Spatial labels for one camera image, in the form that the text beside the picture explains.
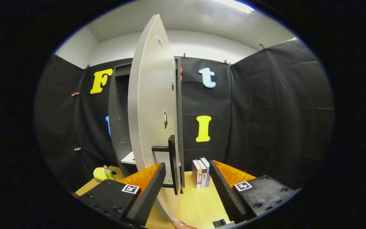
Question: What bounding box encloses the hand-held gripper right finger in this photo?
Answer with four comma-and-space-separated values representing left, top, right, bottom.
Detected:
208, 160, 300, 224

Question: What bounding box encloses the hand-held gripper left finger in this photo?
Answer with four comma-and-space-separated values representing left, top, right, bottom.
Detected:
77, 162, 167, 227

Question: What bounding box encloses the lilac-spined book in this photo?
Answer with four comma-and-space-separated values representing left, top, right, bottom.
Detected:
201, 157, 210, 187

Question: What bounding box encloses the black backdrop cloth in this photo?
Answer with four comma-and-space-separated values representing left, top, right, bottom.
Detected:
34, 38, 335, 194

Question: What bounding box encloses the beige shoe cabinet door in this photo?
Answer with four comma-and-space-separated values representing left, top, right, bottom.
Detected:
128, 14, 182, 222

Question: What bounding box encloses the black door handle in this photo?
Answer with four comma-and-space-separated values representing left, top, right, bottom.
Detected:
152, 135, 179, 195

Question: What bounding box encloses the yellow plush toy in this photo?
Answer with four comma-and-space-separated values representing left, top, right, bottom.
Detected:
93, 167, 109, 182

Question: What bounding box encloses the dark grey shoe cabinet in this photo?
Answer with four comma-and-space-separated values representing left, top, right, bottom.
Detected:
108, 57, 186, 188

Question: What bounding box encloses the white-spined book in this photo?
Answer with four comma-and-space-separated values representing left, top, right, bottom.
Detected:
198, 159, 207, 188

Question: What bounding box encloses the green plastic bottle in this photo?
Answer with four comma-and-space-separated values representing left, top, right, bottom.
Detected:
104, 165, 117, 182

